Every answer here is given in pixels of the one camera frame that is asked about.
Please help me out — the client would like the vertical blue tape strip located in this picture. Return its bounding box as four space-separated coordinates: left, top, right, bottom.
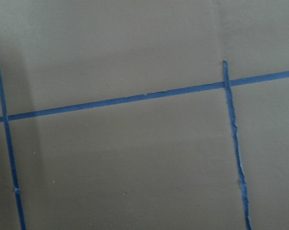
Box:
0 69 26 230

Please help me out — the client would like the short blue tape strip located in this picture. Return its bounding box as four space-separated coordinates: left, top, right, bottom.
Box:
222 60 252 230

